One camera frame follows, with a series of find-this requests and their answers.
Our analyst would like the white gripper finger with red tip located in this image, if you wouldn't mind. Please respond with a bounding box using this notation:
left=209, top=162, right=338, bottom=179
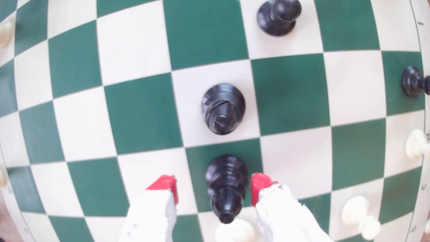
left=250, top=172, right=333, bottom=242
left=119, top=174, right=179, bottom=242

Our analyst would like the black chess bishop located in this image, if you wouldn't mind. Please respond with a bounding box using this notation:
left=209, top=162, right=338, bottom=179
left=201, top=83, right=246, bottom=136
left=205, top=154, right=249, bottom=224

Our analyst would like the black chess pawn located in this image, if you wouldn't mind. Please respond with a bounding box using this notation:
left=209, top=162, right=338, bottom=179
left=400, top=65, right=430, bottom=99
left=257, top=0, right=302, bottom=37

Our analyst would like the white chess rook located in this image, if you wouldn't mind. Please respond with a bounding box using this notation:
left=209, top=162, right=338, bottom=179
left=0, top=18, right=15, bottom=49

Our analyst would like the white pawn bottom centre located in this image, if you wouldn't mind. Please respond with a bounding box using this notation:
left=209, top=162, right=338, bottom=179
left=215, top=218, right=256, bottom=242

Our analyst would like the green and cream chessboard mat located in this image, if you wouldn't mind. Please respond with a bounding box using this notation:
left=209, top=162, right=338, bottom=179
left=0, top=0, right=430, bottom=242

